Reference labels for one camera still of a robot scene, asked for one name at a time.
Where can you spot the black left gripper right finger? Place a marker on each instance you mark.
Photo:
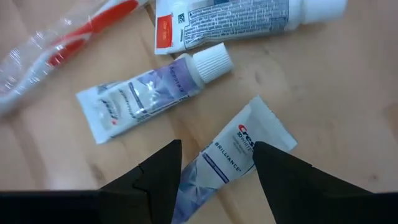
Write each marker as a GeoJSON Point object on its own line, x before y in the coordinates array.
{"type": "Point", "coordinates": [289, 193]}

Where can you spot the Crest Brilliance toothpaste tube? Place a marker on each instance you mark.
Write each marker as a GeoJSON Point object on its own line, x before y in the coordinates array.
{"type": "Point", "coordinates": [230, 149]}

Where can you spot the red toothbrush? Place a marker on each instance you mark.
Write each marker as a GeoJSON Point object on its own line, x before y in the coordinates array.
{"type": "Point", "coordinates": [99, 21]}

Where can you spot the toothpaste tube with red patch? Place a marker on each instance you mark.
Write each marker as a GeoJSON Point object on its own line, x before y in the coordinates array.
{"type": "Point", "coordinates": [233, 21]}

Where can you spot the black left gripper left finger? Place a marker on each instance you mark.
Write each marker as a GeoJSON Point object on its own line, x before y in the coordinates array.
{"type": "Point", "coordinates": [155, 193]}

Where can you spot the small white toothpaste tube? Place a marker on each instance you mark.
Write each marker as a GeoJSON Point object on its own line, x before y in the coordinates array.
{"type": "Point", "coordinates": [140, 96]}

